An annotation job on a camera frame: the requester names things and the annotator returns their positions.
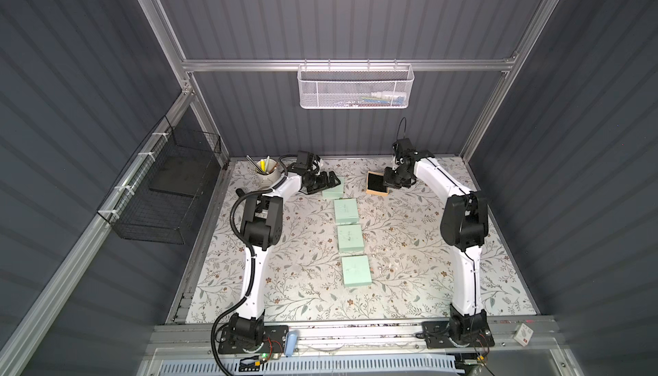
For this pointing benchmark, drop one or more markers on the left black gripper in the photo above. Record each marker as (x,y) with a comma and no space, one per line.
(319,181)

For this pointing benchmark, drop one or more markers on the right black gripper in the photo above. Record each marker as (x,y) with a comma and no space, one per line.
(393,177)

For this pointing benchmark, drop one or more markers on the mint jewelry box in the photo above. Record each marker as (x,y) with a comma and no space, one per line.
(336,192)
(346,211)
(356,271)
(350,238)

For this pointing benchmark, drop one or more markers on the tan drawer tray black insert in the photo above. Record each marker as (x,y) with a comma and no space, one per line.
(375,184)

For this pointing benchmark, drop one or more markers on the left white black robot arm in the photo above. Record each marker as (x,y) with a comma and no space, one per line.
(257,220)

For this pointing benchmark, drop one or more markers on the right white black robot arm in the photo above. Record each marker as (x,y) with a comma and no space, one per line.
(464,227)

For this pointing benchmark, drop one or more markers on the white pen holder cup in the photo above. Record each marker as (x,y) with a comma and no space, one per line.
(267,170)

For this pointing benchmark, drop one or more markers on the floral table mat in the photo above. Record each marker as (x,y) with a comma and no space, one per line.
(411,267)

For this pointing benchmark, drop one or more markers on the white perforated front panel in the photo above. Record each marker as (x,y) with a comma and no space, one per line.
(351,364)

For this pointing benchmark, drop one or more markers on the white square tag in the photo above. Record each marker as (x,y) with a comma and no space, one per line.
(523,335)

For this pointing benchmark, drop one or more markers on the white wire wall basket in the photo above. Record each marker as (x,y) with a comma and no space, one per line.
(355,86)

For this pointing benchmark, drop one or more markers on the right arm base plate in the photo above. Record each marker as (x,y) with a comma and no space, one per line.
(442,334)

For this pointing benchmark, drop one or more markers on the blue cylinder on rail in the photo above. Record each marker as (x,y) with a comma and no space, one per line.
(291,342)

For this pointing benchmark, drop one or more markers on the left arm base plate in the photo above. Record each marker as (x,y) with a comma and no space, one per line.
(272,339)

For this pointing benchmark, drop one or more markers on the black wire side basket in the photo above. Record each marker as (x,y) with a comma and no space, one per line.
(165,199)

